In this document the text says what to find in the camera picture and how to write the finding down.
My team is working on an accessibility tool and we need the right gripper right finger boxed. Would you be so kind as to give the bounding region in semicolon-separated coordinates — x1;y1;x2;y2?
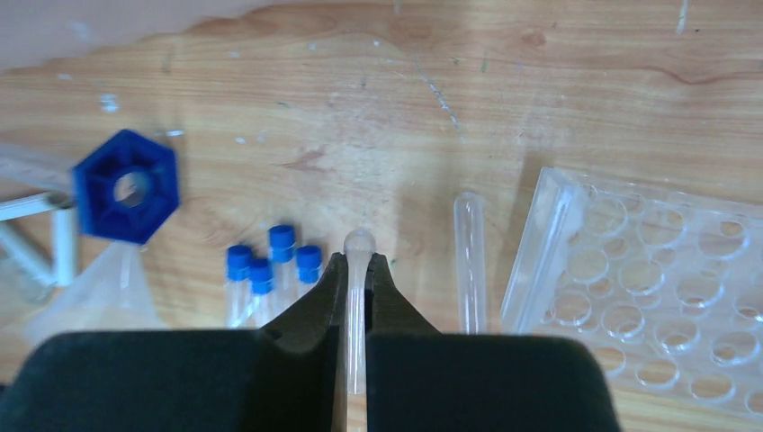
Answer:
365;254;621;431

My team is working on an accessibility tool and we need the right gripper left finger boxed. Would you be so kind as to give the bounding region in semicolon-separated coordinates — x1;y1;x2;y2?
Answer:
1;254;348;431

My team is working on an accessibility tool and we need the clear glass test tube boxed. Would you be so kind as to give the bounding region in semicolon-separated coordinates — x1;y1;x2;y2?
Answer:
453;192;488;334
344;229;376;395

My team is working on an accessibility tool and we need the clear plastic funnel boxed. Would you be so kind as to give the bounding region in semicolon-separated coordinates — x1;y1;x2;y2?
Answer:
23;242;167;347

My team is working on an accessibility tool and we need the blue capped glass rod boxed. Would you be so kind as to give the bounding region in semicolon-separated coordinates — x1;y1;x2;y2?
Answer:
0;128;181;247

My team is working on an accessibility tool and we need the clear well plate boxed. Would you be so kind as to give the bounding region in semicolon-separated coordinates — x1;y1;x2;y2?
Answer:
500;167;762;420

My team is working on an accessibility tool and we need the small glass beaker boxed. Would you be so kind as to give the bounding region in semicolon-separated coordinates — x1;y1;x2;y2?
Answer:
1;250;51;306

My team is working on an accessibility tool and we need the white clay triangle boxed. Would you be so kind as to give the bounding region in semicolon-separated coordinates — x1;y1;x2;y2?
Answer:
1;192;79;287

